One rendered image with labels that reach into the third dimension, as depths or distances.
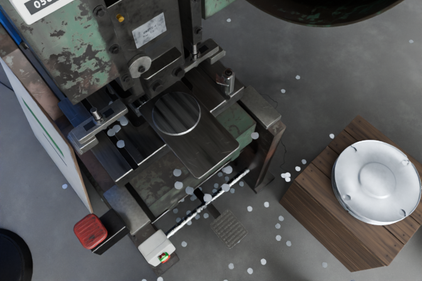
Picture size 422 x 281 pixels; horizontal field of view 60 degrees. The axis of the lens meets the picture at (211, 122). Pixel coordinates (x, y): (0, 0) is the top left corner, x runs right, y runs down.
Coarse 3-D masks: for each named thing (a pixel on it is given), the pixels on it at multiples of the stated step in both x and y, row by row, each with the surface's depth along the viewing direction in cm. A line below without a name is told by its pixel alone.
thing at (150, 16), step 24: (120, 0) 60; (144, 0) 63; (168, 0) 67; (120, 24) 64; (144, 24) 68; (168, 24) 73; (144, 48) 73; (168, 48) 79; (144, 72) 77; (168, 72) 80
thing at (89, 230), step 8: (88, 216) 85; (96, 216) 85; (80, 224) 85; (88, 224) 85; (96, 224) 84; (80, 232) 84; (88, 232) 84; (96, 232) 84; (104, 232) 84; (80, 240) 83; (88, 240) 83; (96, 240) 83; (88, 248) 83
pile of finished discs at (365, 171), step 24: (360, 144) 132; (384, 144) 132; (336, 168) 128; (360, 168) 128; (384, 168) 127; (408, 168) 128; (336, 192) 127; (360, 192) 125; (384, 192) 124; (408, 192) 124; (360, 216) 122; (384, 216) 121
